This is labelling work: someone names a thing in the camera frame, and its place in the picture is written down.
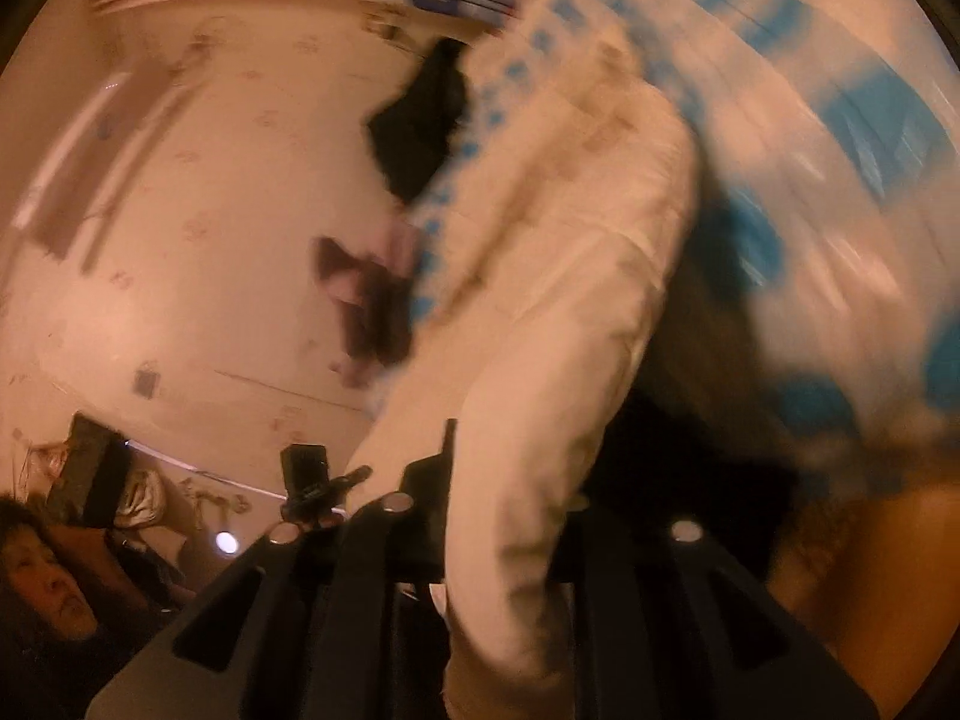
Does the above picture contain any wall air conditioner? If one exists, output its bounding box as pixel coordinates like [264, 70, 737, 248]
[10, 47, 210, 260]

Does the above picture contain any person's head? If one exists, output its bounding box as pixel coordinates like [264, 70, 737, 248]
[2, 496, 103, 658]

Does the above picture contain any pink brown bedding pile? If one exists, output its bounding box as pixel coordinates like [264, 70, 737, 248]
[313, 215, 423, 388]

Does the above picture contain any blue white checkered storage bag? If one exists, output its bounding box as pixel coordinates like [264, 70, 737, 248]
[403, 0, 960, 496]

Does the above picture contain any black jacket by headboard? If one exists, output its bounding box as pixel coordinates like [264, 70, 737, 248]
[364, 37, 467, 206]

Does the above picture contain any white quilted jacket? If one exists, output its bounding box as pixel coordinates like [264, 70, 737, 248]
[350, 23, 697, 718]

